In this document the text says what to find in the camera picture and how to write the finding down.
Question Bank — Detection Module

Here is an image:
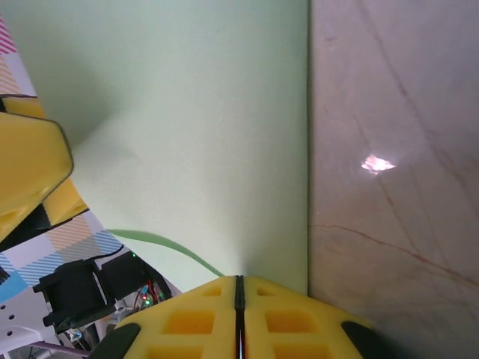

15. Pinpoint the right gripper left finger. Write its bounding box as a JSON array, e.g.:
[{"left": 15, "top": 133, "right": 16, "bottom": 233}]
[{"left": 91, "top": 275, "right": 240, "bottom": 359}]

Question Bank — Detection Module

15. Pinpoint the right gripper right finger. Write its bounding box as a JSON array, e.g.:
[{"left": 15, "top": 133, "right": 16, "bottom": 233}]
[{"left": 240, "top": 275, "right": 390, "bottom": 359}]

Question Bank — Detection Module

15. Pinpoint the light green paper sheet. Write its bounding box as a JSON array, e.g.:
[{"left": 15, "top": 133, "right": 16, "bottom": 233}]
[{"left": 0, "top": 0, "right": 312, "bottom": 300}]

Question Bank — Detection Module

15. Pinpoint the small circuit board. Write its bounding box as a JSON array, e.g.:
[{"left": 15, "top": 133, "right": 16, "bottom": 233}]
[{"left": 132, "top": 282, "right": 171, "bottom": 311}]

